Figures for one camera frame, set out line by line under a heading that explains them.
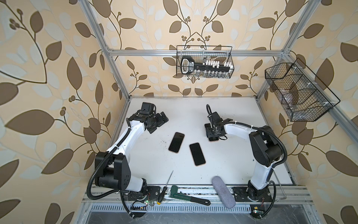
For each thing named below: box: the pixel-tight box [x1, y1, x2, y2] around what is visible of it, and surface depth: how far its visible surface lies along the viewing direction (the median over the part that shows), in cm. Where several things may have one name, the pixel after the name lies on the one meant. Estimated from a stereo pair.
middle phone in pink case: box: [189, 142, 207, 166], surface depth 90 cm
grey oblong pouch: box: [211, 175, 236, 209], surface depth 74 cm
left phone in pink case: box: [168, 131, 186, 154], surface depth 95 cm
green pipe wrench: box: [168, 185, 211, 206], surface depth 75 cm
